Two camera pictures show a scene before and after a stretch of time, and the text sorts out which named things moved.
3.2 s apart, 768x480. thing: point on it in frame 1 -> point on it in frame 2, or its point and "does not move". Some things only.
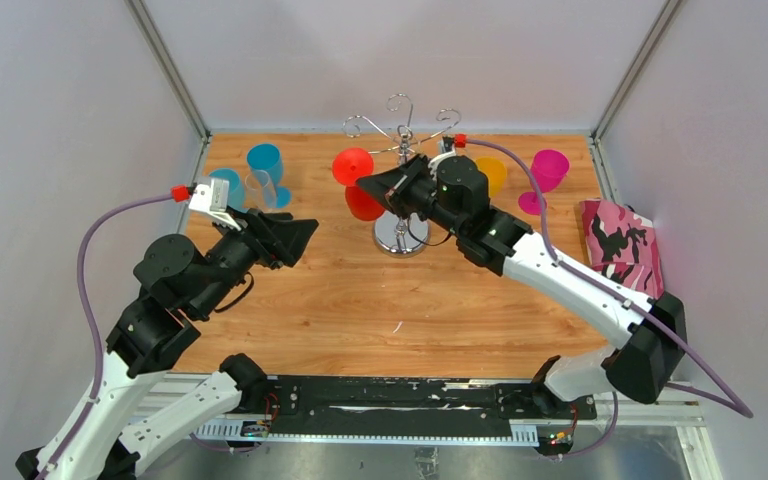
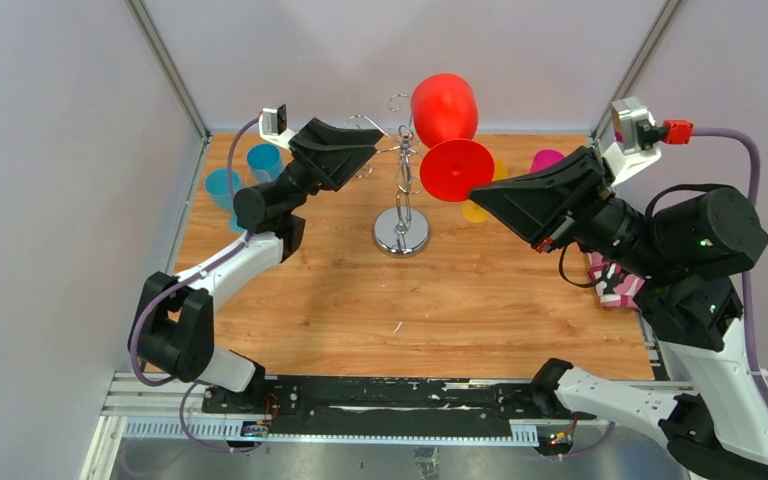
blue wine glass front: (237, 200) does not move
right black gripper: (390, 189) -> (550, 204)
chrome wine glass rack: (392, 234) -> (364, 171)
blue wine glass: (266, 162) does not move
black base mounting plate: (411, 406) does not move
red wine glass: (351, 164) -> (445, 110)
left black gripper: (294, 232) -> (339, 156)
